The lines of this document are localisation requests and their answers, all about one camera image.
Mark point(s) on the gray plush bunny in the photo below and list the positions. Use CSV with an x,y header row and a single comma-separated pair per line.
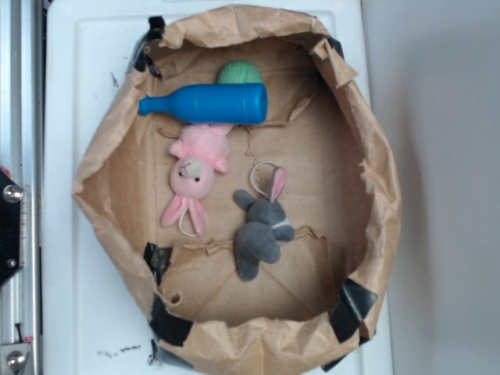
x,y
266,226

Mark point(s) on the pink plush bunny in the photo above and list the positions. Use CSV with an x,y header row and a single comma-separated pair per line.
x,y
202,151

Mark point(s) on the blue plastic bottle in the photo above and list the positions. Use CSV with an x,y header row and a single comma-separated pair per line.
x,y
211,103

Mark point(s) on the green textured ball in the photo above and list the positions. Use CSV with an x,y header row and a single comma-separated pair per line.
x,y
240,72

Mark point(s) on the brown paper bag tray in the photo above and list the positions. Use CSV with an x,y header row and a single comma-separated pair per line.
x,y
322,299

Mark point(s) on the black metal bracket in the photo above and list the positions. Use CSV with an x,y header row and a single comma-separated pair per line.
x,y
11,227

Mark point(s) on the aluminium frame rail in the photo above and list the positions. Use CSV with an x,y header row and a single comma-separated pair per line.
x,y
22,109

